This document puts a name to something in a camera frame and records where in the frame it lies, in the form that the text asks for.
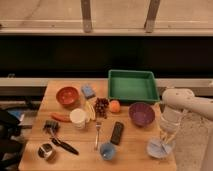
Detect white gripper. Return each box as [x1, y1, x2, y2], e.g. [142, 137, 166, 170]
[159, 106, 183, 154]

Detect light blue towel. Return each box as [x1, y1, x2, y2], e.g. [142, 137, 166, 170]
[146, 138, 175, 159]

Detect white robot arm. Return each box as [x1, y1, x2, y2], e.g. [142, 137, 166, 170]
[159, 88, 213, 171]

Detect purple bowl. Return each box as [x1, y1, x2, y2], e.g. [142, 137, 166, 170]
[129, 102, 155, 127]

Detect black remote control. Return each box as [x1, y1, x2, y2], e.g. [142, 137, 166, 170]
[110, 122, 124, 145]

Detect orange fruit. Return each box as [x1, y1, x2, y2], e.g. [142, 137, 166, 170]
[109, 100, 120, 113]

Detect blue cup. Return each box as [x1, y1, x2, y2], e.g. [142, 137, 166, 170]
[99, 142, 116, 161]

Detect green plastic tray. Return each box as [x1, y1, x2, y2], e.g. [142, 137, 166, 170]
[108, 70, 160, 104]

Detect dark red grapes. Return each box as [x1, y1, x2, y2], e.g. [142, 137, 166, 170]
[94, 98, 109, 118]

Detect yellow banana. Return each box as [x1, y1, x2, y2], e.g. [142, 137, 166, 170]
[85, 101, 96, 121]

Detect blue sponge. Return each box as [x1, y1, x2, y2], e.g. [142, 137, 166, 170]
[81, 85, 95, 99]

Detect white mug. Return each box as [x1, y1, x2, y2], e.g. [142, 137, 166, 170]
[69, 108, 90, 129]

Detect orange carrot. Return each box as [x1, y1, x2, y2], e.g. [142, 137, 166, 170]
[50, 113, 71, 122]

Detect red bowl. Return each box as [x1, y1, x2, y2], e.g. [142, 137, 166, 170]
[56, 87, 79, 107]

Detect black binder clip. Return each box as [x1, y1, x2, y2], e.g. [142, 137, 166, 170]
[43, 120, 59, 134]

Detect small metal tin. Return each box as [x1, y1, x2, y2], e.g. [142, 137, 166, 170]
[38, 143, 56, 161]

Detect black bag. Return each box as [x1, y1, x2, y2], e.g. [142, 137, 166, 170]
[0, 108, 23, 171]

